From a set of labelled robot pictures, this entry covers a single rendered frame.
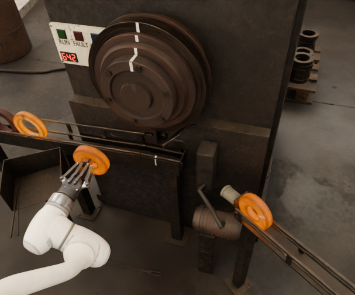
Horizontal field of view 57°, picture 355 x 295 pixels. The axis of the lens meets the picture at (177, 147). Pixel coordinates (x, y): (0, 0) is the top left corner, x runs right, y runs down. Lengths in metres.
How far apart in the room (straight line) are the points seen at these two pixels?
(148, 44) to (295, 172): 1.64
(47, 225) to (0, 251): 1.17
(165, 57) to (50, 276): 0.75
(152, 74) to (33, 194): 0.89
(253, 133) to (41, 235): 0.88
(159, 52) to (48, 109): 2.21
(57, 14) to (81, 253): 0.93
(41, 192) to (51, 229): 0.50
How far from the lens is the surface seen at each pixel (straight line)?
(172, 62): 1.12
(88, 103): 1.62
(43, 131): 1.82
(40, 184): 1.70
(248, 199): 1.29
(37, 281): 1.02
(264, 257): 2.04
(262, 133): 1.39
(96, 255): 1.20
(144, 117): 1.24
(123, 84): 1.18
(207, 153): 1.38
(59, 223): 1.20
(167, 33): 1.10
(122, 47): 1.15
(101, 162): 1.34
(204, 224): 1.51
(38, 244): 1.19
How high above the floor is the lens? 1.80
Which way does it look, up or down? 45 degrees down
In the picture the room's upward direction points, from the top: 4 degrees counter-clockwise
